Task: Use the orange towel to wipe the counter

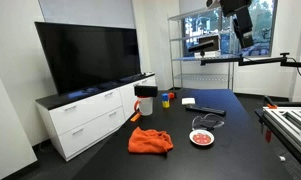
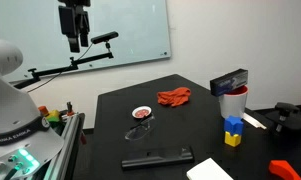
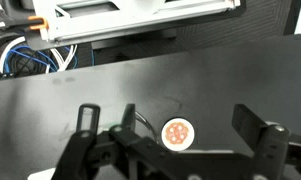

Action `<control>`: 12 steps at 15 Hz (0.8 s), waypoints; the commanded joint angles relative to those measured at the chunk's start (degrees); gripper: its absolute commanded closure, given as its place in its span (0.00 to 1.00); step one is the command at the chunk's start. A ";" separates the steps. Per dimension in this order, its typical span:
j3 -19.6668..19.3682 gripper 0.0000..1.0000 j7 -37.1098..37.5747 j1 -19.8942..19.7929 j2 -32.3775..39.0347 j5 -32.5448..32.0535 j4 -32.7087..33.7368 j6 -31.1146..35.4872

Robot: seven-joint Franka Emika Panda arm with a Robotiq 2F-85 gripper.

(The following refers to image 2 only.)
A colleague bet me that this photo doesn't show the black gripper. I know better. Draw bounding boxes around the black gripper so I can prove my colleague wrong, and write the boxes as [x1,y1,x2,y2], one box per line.
[58,0,92,54]

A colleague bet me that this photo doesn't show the orange towel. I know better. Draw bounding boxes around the orange towel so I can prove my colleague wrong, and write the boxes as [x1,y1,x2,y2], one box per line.
[156,86,192,108]

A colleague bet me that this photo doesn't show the orange round button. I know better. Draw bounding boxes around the orange round button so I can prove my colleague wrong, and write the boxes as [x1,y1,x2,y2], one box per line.
[38,105,50,118]

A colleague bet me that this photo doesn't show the yellow green red block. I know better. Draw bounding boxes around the yellow green red block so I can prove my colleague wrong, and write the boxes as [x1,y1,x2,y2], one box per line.
[44,109,62,124]

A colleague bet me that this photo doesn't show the small white red bowl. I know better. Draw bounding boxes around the small white red bowl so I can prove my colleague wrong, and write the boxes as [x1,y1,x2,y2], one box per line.
[131,105,153,120]

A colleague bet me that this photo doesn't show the small red tab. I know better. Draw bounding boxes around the small red tab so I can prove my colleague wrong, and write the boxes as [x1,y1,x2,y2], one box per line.
[79,131,88,146]

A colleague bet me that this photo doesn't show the clear safety glasses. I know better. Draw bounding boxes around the clear safety glasses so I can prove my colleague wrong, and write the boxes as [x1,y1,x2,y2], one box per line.
[124,114,157,142]

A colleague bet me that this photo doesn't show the long black remote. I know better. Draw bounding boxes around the long black remote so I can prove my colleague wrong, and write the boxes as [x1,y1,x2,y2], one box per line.
[121,145,195,170]

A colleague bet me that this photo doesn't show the black rectangular box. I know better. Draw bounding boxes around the black rectangular box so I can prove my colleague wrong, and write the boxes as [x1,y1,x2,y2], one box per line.
[209,68,249,98]

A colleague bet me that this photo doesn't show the white mug red inside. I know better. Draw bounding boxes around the white mug red inside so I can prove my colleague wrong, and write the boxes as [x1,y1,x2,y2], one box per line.
[218,85,249,120]

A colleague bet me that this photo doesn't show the blue block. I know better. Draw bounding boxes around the blue block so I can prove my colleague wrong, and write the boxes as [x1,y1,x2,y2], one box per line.
[223,115,245,136]

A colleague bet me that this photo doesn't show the white flat block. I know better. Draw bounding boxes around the white flat block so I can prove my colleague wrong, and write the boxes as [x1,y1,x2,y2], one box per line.
[185,157,234,180]

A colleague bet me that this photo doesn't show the white flat stick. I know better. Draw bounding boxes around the white flat stick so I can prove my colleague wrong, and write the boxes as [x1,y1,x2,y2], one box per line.
[242,112,268,131]

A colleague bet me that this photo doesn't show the black knob clamp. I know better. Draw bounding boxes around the black knob clamp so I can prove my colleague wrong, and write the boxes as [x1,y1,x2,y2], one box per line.
[265,101,301,136]

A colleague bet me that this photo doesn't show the orange curved plastic piece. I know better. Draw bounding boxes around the orange curved plastic piece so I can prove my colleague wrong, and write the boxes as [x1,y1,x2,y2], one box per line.
[268,159,301,180]

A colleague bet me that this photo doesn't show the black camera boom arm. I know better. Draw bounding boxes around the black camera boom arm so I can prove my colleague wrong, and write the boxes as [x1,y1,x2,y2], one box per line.
[13,41,115,90]

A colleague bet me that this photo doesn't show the black bar camera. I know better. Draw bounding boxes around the black bar camera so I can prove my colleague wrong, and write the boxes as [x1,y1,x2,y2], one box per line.
[90,31,120,45]

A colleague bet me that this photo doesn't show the thin black camera cable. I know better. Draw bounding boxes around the thin black camera cable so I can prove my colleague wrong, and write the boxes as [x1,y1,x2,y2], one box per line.
[25,43,94,94]

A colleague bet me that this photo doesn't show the black orange clamp handle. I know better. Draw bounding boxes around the black orange clamp handle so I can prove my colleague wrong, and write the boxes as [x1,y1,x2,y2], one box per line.
[65,101,76,117]

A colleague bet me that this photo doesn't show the aluminium extrusion frame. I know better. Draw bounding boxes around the aluminium extrusion frame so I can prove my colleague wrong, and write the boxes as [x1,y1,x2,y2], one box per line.
[43,112,87,180]

